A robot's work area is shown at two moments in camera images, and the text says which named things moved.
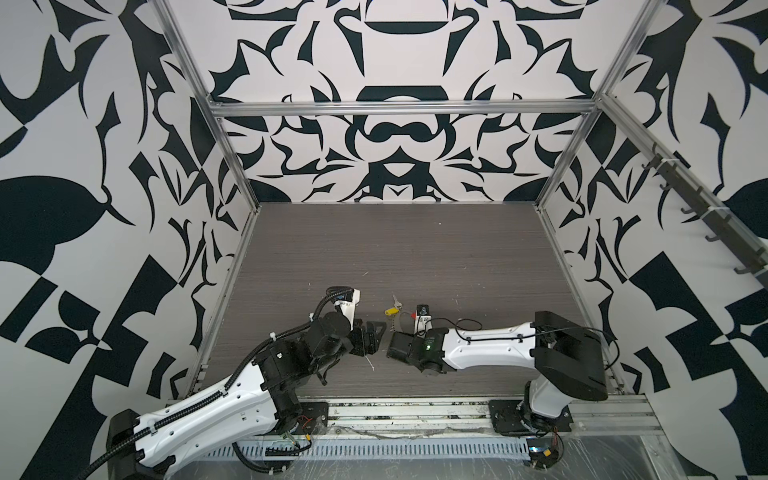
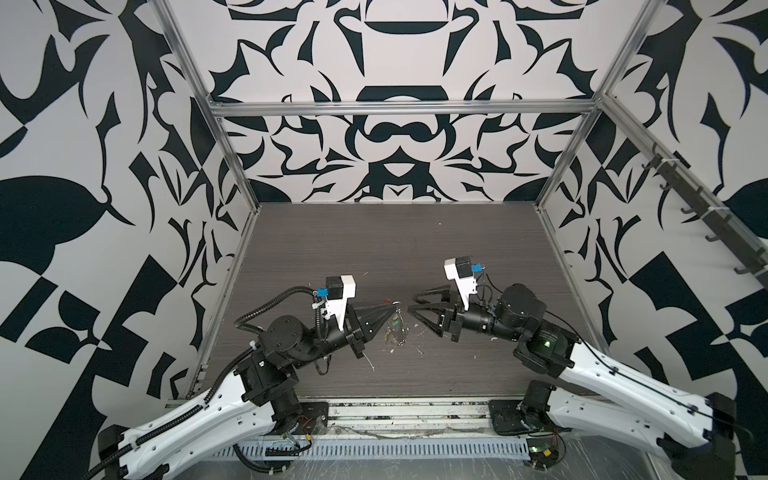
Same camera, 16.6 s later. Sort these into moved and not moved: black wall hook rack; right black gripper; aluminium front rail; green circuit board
Moved: right black gripper
Not moved: aluminium front rail; black wall hook rack; green circuit board
